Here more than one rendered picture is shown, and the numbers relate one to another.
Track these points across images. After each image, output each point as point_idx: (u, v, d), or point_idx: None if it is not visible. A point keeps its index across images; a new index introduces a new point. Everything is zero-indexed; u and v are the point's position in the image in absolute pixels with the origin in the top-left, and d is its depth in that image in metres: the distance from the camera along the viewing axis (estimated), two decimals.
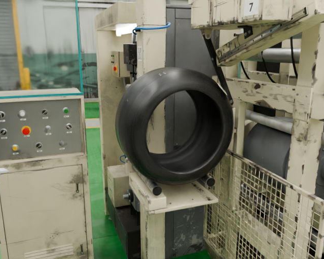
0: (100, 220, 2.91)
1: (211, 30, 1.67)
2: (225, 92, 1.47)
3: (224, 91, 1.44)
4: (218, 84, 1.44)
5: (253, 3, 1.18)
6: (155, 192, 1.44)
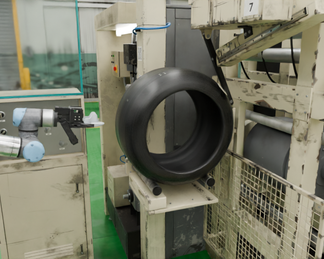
0: (100, 220, 2.91)
1: (211, 30, 1.67)
2: (225, 92, 1.47)
3: (224, 91, 1.44)
4: (218, 85, 1.44)
5: (253, 3, 1.18)
6: (155, 192, 1.44)
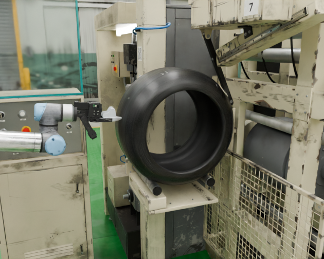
0: (100, 220, 2.91)
1: (211, 30, 1.67)
2: (226, 93, 1.47)
3: (226, 93, 1.45)
4: (220, 86, 1.45)
5: (253, 3, 1.18)
6: (156, 193, 1.45)
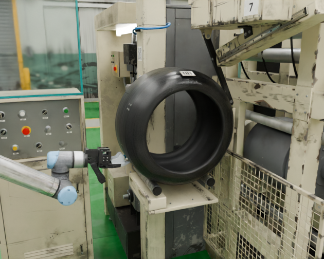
0: (100, 220, 2.91)
1: (211, 30, 1.67)
2: (192, 73, 1.38)
3: (191, 75, 1.37)
4: (181, 73, 1.37)
5: (253, 3, 1.18)
6: (160, 189, 1.45)
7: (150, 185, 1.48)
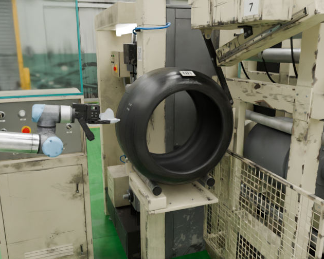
0: (100, 220, 2.91)
1: (211, 30, 1.67)
2: (192, 73, 1.38)
3: (191, 75, 1.37)
4: (181, 73, 1.37)
5: (253, 3, 1.18)
6: (160, 189, 1.45)
7: (150, 185, 1.48)
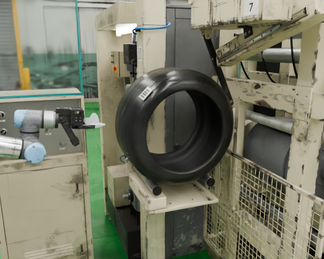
0: (100, 220, 2.91)
1: (211, 30, 1.67)
2: (148, 89, 1.33)
3: (149, 93, 1.32)
4: (141, 98, 1.33)
5: (253, 3, 1.18)
6: (155, 191, 1.44)
7: None
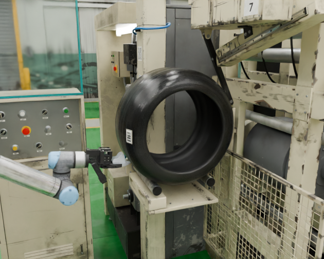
0: (100, 220, 2.91)
1: (211, 30, 1.67)
2: (128, 131, 1.34)
3: (131, 135, 1.33)
4: (129, 143, 1.36)
5: (253, 3, 1.18)
6: (160, 192, 1.45)
7: (154, 183, 1.48)
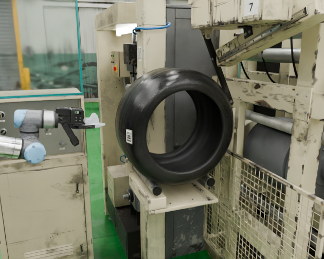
0: (100, 220, 2.91)
1: (211, 30, 1.67)
2: (128, 131, 1.34)
3: (131, 135, 1.33)
4: (129, 143, 1.36)
5: (253, 3, 1.18)
6: (160, 192, 1.45)
7: (154, 183, 1.48)
